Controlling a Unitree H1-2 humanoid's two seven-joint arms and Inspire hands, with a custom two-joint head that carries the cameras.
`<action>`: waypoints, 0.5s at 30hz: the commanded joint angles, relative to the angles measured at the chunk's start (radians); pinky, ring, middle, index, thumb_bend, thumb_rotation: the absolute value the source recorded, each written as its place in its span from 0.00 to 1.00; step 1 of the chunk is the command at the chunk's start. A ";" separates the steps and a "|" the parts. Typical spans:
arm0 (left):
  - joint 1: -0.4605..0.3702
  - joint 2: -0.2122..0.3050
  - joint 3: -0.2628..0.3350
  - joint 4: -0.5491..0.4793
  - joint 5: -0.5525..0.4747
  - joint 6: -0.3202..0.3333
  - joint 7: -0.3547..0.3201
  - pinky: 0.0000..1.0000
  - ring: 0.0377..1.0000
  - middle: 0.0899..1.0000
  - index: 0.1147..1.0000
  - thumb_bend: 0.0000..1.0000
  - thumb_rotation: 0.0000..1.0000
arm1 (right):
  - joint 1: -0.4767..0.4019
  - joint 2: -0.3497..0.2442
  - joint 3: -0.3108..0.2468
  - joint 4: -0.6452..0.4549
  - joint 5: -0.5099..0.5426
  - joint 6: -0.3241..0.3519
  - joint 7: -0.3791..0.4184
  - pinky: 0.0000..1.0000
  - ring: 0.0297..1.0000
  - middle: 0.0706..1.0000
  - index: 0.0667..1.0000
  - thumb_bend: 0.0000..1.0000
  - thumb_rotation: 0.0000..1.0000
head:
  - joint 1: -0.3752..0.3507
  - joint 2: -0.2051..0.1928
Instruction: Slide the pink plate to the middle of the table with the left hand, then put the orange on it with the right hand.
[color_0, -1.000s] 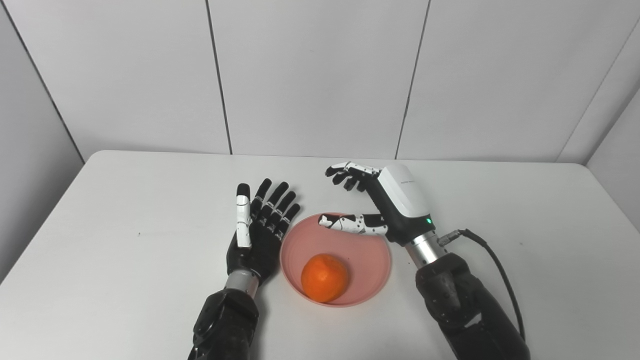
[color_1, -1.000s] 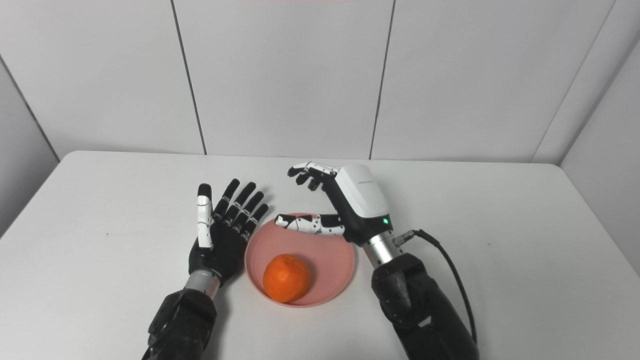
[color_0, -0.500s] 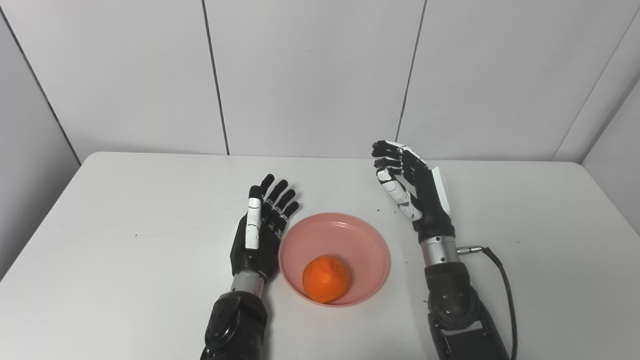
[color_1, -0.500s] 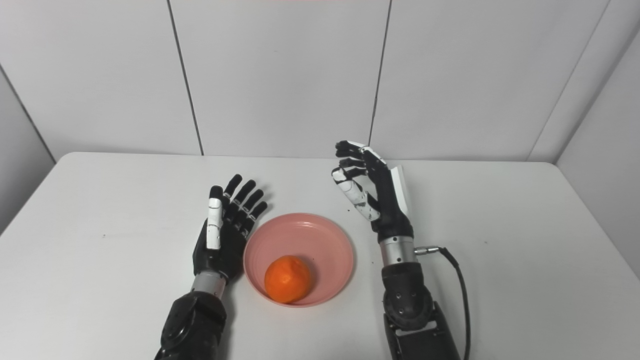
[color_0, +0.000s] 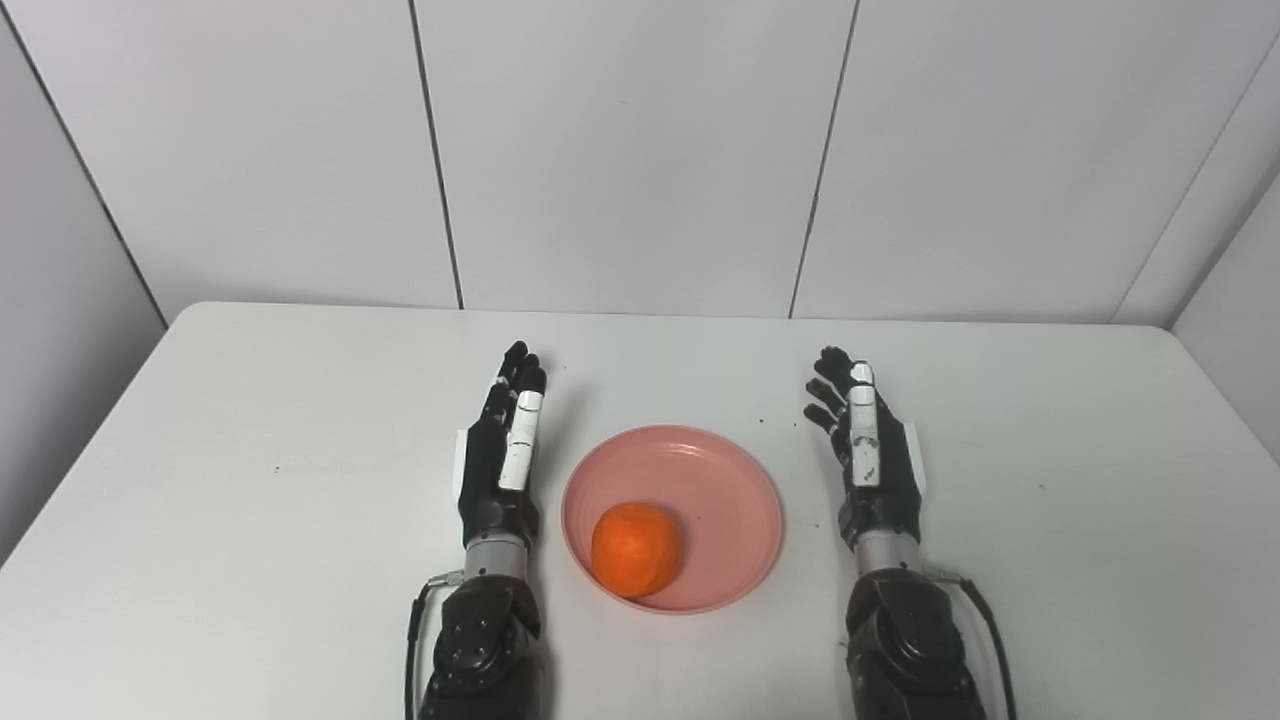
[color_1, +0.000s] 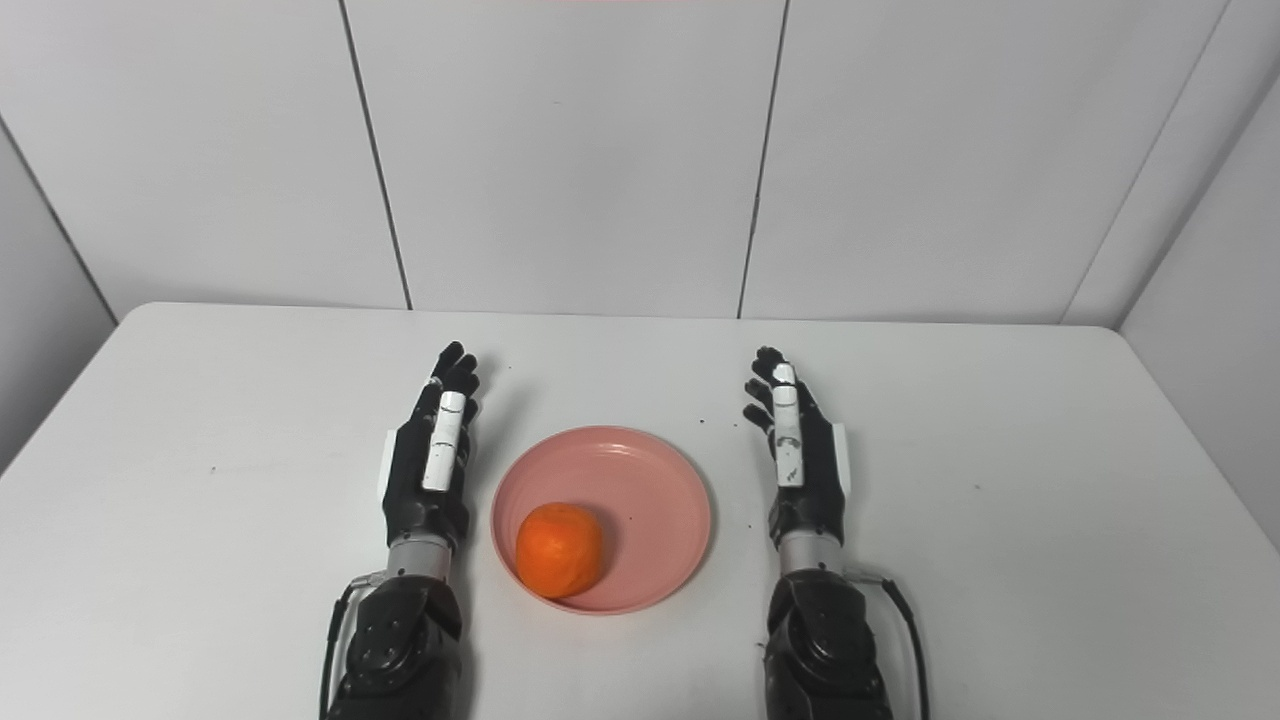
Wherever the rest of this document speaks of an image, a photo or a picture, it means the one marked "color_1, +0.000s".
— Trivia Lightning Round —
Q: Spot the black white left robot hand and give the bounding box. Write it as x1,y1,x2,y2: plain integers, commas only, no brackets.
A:
377,341,481,551

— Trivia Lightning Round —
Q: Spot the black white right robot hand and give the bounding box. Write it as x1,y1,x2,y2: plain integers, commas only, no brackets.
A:
742,346,851,549

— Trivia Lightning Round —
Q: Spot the orange fruit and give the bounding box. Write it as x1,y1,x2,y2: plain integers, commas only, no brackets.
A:
515,503,605,600

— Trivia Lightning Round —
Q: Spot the pink round plate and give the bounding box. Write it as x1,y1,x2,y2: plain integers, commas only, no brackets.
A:
490,426,713,615

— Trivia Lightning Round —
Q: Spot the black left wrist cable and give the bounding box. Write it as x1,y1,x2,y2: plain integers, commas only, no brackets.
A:
318,572,389,720

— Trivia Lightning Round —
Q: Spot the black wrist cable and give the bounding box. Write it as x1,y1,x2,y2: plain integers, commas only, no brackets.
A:
318,572,389,720
845,568,931,720

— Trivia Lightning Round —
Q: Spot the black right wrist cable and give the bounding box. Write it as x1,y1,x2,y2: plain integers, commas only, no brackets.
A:
845,568,931,720

